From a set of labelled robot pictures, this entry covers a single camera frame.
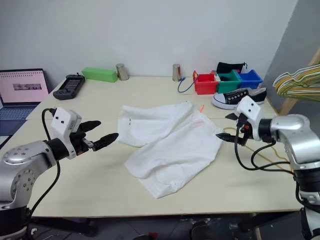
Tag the green plastic bin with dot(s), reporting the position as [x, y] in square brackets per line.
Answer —
[227, 86]

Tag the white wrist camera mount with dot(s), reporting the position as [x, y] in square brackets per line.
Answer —
[248, 107]
[62, 121]

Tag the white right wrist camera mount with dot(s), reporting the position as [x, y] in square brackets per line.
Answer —
[248, 107]

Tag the small orange marker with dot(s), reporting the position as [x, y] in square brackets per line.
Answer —
[202, 107]

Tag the red plastic bin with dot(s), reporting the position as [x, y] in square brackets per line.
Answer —
[205, 86]

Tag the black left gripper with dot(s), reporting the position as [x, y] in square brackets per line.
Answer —
[80, 142]

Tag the green rectangular box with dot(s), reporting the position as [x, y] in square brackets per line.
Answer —
[100, 74]

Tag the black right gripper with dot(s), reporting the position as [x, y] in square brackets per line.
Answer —
[245, 135]

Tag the white cloth garment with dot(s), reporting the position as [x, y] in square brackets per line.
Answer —
[172, 145]

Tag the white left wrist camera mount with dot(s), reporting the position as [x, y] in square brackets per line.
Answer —
[62, 121]

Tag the blue plastic bin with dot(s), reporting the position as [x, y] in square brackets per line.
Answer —
[250, 81]

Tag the wide metal cup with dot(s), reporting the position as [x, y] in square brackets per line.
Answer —
[122, 72]

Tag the black white canvas sneaker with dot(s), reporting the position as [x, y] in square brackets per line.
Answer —
[237, 98]

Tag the wooden clothes rack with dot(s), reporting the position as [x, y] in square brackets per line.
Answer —
[291, 102]

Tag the light wooden table leg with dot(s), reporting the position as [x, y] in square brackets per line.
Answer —
[257, 226]

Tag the black handheld controller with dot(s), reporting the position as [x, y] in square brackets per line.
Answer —
[68, 87]

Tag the slim metal cup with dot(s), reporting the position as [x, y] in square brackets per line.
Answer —
[176, 73]

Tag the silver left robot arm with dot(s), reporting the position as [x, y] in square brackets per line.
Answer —
[22, 162]

